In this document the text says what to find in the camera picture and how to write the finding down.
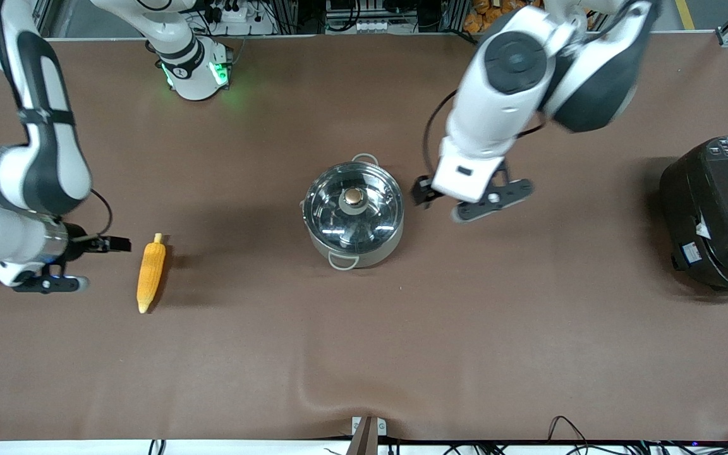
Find brown table mat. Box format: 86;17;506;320
0;33;728;442

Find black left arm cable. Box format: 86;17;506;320
422;88;548;181

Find stainless steel pot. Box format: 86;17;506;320
301;154;405;271

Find metal table edge bracket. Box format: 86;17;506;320
346;416;387;455

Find glass pot lid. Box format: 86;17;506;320
305;162;403;248

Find yellow corn cob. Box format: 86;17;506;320
136;233;167;314

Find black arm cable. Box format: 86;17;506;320
422;88;548;181
89;188;114;240

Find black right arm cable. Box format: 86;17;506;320
89;188;114;240

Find looped black cable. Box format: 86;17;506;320
547;415;593;455

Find black cable bundle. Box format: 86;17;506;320
629;437;728;455

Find orange snack packets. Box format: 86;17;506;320
463;0;545;33

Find white power strip with plugs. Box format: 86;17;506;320
209;0;257;25

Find long white power strip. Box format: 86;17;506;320
355;19;416;33

